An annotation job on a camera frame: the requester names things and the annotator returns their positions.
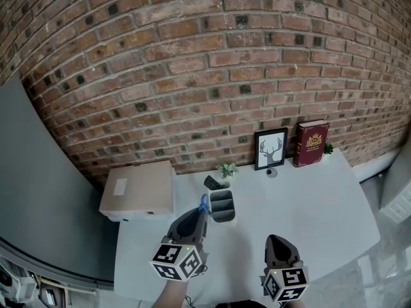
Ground white plastic container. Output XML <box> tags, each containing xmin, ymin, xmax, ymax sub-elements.
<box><xmin>12</xmin><ymin>276</ymin><xmax>38</xmax><ymax>303</ymax></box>

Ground red hardcover book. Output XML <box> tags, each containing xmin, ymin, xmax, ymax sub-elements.
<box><xmin>292</xmin><ymin>119</ymin><xmax>330</xmax><ymax>169</ymax></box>

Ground white file box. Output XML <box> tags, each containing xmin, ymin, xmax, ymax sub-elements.
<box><xmin>107</xmin><ymin>210</ymin><xmax>177</xmax><ymax>223</ymax></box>

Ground black framed deer picture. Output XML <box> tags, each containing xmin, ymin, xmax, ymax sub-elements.
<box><xmin>254</xmin><ymin>127</ymin><xmax>289</xmax><ymax>172</ymax></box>

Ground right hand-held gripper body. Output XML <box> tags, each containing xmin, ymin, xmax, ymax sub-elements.
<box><xmin>261</xmin><ymin>235</ymin><xmax>310</xmax><ymax>303</ymax></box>

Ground black remote control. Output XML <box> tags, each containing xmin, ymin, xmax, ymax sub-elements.
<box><xmin>204</xmin><ymin>175</ymin><xmax>222</xmax><ymax>192</ymax></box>

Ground blue-handled scissors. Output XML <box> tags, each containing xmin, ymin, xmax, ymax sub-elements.
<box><xmin>198</xmin><ymin>193</ymin><xmax>213</xmax><ymax>216</ymax></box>

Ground person's right forearm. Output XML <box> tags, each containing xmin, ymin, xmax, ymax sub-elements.
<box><xmin>282</xmin><ymin>298</ymin><xmax>309</xmax><ymax>308</ymax></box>

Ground grey refrigerator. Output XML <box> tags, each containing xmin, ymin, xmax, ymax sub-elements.
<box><xmin>0</xmin><ymin>74</ymin><xmax>121</xmax><ymax>290</ymax></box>

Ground person's dark clothing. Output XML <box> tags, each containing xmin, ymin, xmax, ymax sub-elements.
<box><xmin>214</xmin><ymin>299</ymin><xmax>269</xmax><ymax>308</ymax></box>

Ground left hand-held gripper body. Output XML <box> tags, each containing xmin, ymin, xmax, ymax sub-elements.
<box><xmin>149</xmin><ymin>207</ymin><xmax>210</xmax><ymax>282</ymax></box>

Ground beige file box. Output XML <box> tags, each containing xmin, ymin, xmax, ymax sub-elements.
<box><xmin>98</xmin><ymin>160</ymin><xmax>176</xmax><ymax>218</ymax></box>

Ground person's left forearm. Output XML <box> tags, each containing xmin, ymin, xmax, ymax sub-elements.
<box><xmin>153</xmin><ymin>277</ymin><xmax>190</xmax><ymax>308</ymax></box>

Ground small pale green potted plant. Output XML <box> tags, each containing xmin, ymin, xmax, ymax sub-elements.
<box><xmin>215</xmin><ymin>161</ymin><xmax>239</xmax><ymax>180</ymax></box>

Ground white cabinet with drawers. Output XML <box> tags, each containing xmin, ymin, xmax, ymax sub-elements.
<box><xmin>378</xmin><ymin>152</ymin><xmax>411</xmax><ymax>224</ymax></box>

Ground white desk organizer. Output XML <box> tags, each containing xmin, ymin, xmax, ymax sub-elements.
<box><xmin>208</xmin><ymin>180</ymin><xmax>237</xmax><ymax>227</ymax></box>

